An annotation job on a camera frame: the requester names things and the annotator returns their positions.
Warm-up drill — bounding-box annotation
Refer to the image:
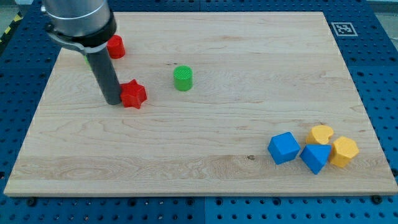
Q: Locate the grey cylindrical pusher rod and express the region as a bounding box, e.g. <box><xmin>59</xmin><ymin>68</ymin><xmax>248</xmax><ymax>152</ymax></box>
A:
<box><xmin>86</xmin><ymin>45</ymin><xmax>121</xmax><ymax>105</ymax></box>

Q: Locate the red cylinder block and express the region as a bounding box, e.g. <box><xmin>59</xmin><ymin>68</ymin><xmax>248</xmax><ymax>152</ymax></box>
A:
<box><xmin>106</xmin><ymin>35</ymin><xmax>126</xmax><ymax>59</ymax></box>

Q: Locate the red star block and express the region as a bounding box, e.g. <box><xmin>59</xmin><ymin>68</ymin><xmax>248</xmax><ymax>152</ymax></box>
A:
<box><xmin>120</xmin><ymin>79</ymin><xmax>147</xmax><ymax>109</ymax></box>

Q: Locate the green cylinder block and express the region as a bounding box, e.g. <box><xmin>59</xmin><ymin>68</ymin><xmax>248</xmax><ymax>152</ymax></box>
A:
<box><xmin>174</xmin><ymin>65</ymin><xmax>193</xmax><ymax>91</ymax></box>

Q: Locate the blue cube block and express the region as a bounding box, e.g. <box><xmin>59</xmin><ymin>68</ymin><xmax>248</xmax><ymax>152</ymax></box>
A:
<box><xmin>267</xmin><ymin>132</ymin><xmax>301</xmax><ymax>165</ymax></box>

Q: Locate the yellow heart block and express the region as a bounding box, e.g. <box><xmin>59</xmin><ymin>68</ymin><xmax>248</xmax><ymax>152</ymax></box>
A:
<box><xmin>305</xmin><ymin>125</ymin><xmax>334</xmax><ymax>145</ymax></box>

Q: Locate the blue triangle block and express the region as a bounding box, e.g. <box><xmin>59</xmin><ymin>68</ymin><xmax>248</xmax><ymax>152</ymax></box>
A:
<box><xmin>300</xmin><ymin>144</ymin><xmax>331</xmax><ymax>175</ymax></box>

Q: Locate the white fiducial marker tag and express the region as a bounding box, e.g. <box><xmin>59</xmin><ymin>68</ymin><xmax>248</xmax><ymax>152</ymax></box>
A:
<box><xmin>331</xmin><ymin>22</ymin><xmax>358</xmax><ymax>37</ymax></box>

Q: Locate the yellow hexagon block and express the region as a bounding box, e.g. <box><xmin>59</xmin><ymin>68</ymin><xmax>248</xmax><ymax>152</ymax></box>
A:
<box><xmin>328</xmin><ymin>136</ymin><xmax>359</xmax><ymax>168</ymax></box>

